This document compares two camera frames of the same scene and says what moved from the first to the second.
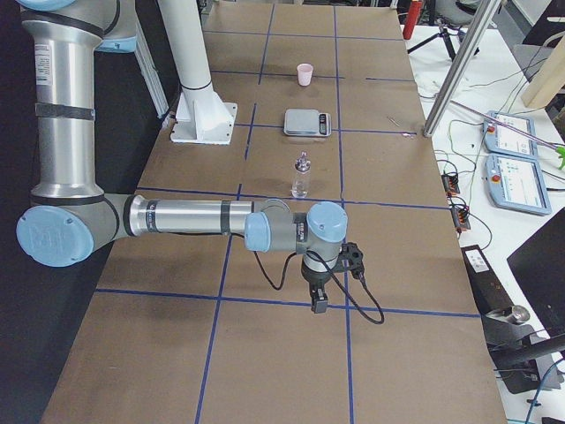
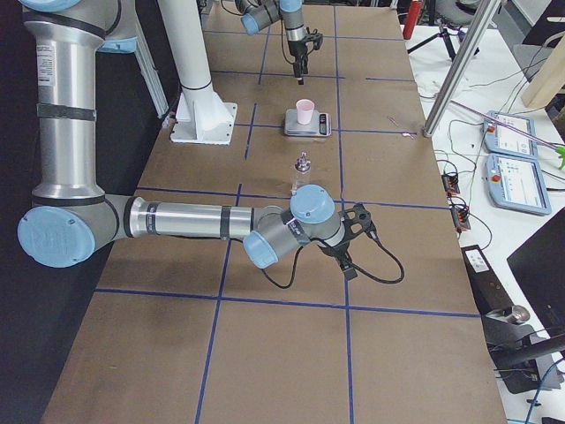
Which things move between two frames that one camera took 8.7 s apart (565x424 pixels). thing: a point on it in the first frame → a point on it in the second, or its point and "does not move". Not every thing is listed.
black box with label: [489, 291] does not move
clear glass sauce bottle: [301, 179] does not move
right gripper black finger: [319, 300] → [350, 274]
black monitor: [539, 266] does not move
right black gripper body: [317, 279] → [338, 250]
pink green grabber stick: [556, 148] does not move
